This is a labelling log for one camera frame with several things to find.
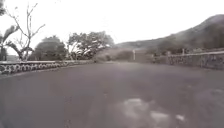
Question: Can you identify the low stone wall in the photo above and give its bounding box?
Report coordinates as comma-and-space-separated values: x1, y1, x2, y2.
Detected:
0, 59, 96, 76

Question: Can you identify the grey asphalt road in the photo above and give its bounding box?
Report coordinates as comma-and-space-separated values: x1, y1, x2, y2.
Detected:
0, 61, 224, 128

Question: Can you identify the hill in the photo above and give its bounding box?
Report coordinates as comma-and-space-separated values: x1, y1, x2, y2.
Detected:
94, 13, 224, 63

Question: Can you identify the stone wall with railing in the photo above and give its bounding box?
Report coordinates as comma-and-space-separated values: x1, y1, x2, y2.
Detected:
150, 49, 224, 71

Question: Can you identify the broad leafy tree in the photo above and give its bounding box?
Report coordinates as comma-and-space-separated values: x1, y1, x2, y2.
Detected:
66, 31, 116, 61

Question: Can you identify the round dark tree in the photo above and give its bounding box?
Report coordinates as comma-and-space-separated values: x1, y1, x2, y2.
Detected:
27, 35, 68, 62

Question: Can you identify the bare branched tree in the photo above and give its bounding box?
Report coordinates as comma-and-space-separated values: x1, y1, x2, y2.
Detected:
5, 2, 47, 62

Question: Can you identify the short white post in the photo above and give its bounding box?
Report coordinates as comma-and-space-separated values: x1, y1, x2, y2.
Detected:
132, 49, 137, 61

